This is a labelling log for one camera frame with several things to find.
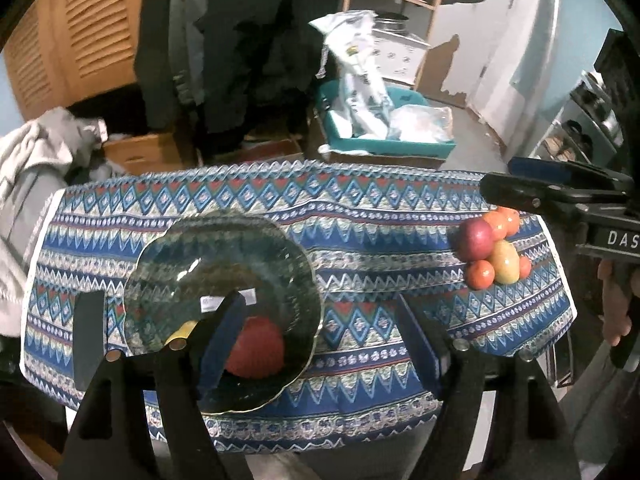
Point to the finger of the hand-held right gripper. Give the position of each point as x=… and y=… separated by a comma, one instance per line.
x=520, y=192
x=545, y=172

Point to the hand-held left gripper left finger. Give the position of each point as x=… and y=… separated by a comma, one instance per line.
x=222, y=345

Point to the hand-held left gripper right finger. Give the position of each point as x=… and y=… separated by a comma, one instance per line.
x=417, y=332

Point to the orange tangerine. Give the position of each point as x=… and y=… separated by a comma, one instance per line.
x=525, y=266
x=480, y=274
x=512, y=220
x=496, y=224

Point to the large red apple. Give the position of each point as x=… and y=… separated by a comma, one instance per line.
x=260, y=347

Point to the yellow banana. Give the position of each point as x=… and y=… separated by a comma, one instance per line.
x=183, y=332

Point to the dark red apple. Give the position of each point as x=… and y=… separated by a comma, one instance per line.
x=475, y=239

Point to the yellow red mango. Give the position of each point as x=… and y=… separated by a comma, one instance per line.
x=505, y=262

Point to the clear glass bowl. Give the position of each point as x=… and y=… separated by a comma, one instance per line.
x=210, y=260

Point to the person's right hand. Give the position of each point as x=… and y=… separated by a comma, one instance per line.
x=615, y=305

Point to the shoe rack with shoes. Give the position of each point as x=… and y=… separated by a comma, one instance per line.
x=575, y=125

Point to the blue patterned tablecloth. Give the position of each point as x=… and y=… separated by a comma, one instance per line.
x=370, y=240

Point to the clear plastic bag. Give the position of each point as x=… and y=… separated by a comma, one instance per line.
x=422, y=122

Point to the white door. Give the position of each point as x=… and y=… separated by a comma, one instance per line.
x=530, y=45

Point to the teal plastic crate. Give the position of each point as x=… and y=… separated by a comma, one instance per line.
x=380, y=147

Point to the white drawer cabinet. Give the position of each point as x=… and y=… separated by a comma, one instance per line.
x=397, y=57

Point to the wooden shelf rack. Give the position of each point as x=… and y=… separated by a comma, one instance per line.
x=435, y=10

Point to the white printed rice bag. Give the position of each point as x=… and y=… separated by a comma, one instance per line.
x=357, y=80

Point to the grey clothes pile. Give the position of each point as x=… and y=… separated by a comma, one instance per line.
x=35, y=160

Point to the dark hanging coats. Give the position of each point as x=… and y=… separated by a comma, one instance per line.
x=240, y=45

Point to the wooden louvered door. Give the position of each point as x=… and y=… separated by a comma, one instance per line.
x=75, y=35

